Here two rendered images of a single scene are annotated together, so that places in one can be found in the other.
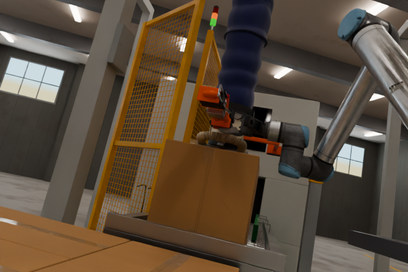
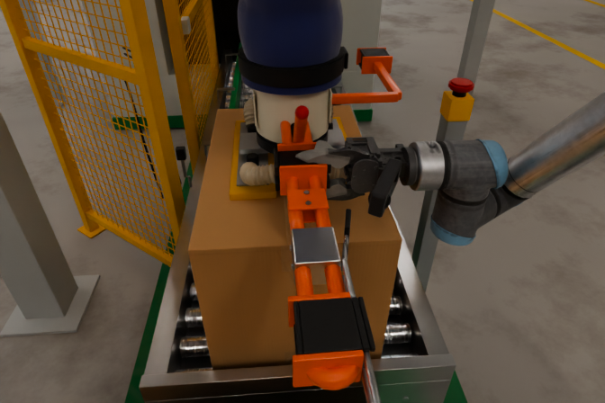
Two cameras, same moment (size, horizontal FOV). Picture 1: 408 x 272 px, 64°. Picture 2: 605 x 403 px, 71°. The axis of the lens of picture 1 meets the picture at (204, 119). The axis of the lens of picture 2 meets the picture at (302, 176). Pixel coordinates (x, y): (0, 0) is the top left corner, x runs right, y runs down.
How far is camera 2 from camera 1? 107 cm
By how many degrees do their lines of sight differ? 49
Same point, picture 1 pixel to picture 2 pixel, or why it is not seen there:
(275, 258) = (438, 371)
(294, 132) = (475, 177)
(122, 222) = (174, 391)
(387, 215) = not seen: outside the picture
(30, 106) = not seen: outside the picture
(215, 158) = not seen: hidden behind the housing
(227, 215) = not seen: hidden behind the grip
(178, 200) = (257, 327)
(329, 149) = (541, 184)
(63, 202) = (12, 226)
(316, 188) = (456, 129)
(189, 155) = (253, 266)
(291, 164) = (464, 233)
